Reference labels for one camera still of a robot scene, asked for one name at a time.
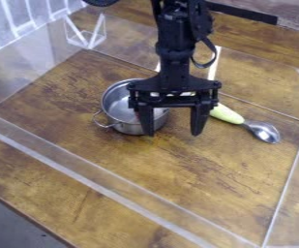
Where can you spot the black bar in background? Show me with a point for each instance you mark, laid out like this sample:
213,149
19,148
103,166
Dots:
239,12

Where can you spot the white red plush mushroom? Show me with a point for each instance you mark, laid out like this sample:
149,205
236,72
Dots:
161,102

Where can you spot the green handled metal spoon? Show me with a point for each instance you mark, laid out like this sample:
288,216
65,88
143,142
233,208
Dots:
261,130

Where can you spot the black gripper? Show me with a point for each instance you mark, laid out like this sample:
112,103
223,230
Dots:
173,89

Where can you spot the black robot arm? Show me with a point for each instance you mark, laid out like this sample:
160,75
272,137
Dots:
184,24

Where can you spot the silver metal pot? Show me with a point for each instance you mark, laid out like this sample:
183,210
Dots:
121,118

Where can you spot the clear acrylic enclosure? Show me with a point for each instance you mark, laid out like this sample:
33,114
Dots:
132,150

